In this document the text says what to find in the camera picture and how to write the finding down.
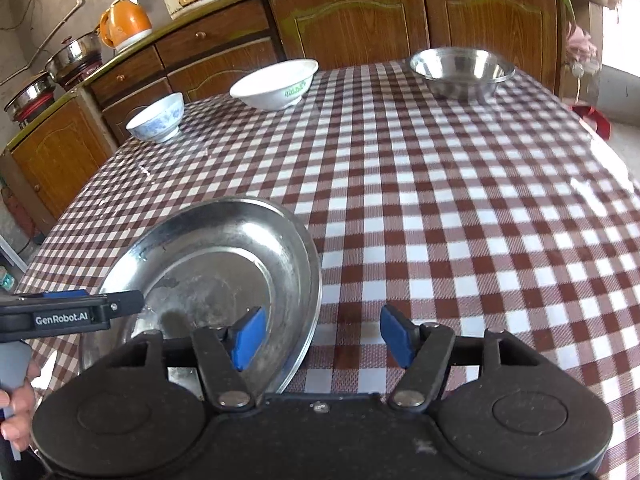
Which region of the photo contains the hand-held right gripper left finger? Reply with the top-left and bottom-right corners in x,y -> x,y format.
117,307 -> 267,409

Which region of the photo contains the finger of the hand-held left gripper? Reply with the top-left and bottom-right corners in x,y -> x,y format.
102,290 -> 145,320
15,289 -> 90,303

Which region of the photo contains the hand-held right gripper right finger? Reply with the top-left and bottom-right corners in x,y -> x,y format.
380,305 -> 523,409

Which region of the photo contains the large steel plate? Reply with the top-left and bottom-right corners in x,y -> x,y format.
79,197 -> 322,395

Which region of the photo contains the medium steel plate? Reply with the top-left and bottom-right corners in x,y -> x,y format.
92,201 -> 317,390

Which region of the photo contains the white bowl green print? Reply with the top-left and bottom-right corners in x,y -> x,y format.
229,58 -> 320,111

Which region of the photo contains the steel bowl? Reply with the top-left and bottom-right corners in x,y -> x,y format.
410,47 -> 516,101

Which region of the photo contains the person's left hand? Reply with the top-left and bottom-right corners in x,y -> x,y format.
0,360 -> 41,453

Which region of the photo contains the white metal rack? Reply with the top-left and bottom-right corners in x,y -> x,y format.
0,236 -> 27,271

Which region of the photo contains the red gas cylinder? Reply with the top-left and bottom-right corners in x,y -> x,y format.
0,177 -> 31,241

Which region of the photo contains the brown white checked tablecloth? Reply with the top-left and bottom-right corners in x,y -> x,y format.
27,57 -> 640,480

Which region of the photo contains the single door wooden cabinet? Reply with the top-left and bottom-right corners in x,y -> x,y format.
0,85 -> 118,236

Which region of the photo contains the steel pot on stove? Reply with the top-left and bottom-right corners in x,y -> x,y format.
10,100 -> 56,128

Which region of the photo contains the blue patterned white bowl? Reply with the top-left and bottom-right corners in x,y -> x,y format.
126,92 -> 185,144

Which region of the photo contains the steel pot with brown lid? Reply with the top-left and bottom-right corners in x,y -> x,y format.
4,72 -> 56,111

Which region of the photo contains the dark red induction cooker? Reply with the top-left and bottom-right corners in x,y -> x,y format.
52,62 -> 103,86

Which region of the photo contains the narrow wooden drawer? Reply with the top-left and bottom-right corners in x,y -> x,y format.
90,47 -> 165,106

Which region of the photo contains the steel pot with knob lid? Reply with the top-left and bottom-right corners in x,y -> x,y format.
44,30 -> 103,73

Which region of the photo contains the orange electric kettle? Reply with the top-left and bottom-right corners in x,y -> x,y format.
98,0 -> 153,51

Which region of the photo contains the red plastic stool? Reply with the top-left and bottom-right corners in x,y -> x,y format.
572,105 -> 613,141

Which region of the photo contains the wide wooden drawer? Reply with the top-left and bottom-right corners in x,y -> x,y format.
156,0 -> 273,58

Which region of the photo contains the double door wooden cabinet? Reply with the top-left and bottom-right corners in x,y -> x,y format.
260,0 -> 596,98

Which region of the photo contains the pink cloth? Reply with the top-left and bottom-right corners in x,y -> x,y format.
565,22 -> 601,76

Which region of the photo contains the black wall wire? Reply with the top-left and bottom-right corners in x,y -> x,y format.
0,0 -> 43,31

